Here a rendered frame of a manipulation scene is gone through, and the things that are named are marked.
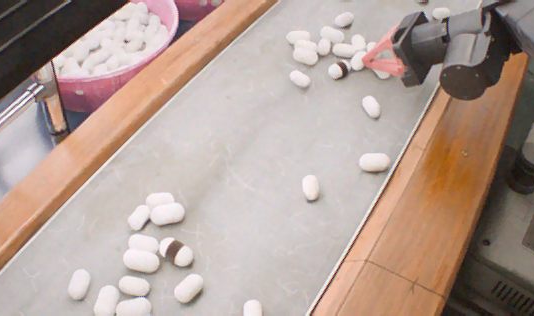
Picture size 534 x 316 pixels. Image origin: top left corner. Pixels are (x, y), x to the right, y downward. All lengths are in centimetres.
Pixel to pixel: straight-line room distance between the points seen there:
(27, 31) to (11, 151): 51
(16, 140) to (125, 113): 21
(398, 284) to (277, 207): 17
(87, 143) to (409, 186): 38
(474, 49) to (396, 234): 23
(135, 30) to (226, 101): 21
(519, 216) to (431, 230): 49
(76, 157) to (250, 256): 23
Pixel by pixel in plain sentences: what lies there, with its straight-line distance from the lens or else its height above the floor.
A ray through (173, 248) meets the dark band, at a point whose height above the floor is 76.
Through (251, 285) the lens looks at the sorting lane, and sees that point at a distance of 58.
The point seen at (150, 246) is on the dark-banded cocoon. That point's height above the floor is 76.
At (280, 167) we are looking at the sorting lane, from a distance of 68.
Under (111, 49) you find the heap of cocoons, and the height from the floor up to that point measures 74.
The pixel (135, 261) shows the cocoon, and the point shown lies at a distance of 58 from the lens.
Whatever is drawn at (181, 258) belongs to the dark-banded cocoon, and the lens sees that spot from 58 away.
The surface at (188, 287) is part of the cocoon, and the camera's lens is 56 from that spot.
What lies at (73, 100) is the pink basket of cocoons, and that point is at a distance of 83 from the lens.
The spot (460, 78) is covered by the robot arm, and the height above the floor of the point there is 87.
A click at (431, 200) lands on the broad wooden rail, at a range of 65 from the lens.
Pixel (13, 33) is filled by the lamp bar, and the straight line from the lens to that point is 34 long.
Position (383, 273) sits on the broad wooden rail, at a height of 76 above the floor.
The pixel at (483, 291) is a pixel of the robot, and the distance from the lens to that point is 109.
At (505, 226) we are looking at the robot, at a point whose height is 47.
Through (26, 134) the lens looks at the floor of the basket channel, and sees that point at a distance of 85.
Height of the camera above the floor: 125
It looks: 48 degrees down
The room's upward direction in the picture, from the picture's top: 5 degrees clockwise
